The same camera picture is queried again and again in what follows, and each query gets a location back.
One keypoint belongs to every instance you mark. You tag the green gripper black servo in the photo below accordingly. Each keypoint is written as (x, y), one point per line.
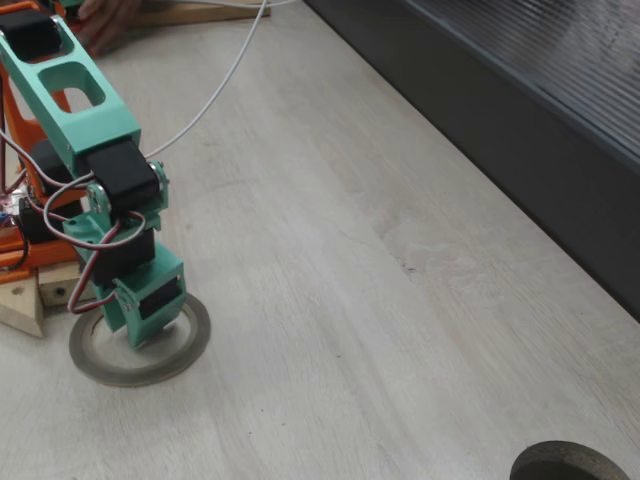
(156, 304)

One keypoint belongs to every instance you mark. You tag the person's hand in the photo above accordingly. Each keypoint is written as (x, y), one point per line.
(110, 22)

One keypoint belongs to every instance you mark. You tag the flat wooden board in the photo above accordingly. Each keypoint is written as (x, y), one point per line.
(200, 12)

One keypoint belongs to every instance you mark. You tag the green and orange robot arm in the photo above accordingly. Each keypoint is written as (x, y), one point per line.
(85, 120)

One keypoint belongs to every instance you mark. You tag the ribbed glass desk partition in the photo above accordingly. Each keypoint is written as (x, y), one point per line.
(500, 125)

